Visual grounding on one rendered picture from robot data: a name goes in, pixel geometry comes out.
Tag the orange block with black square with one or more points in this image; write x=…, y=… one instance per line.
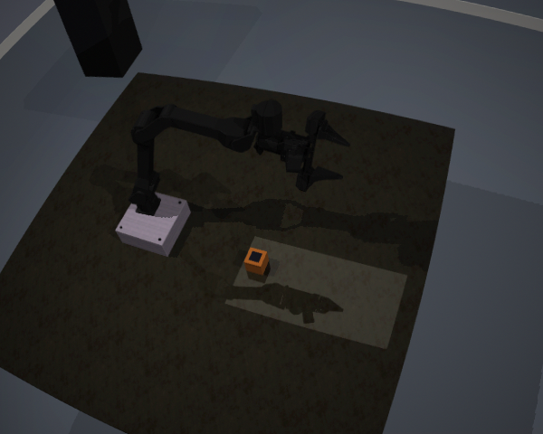
x=256, y=261

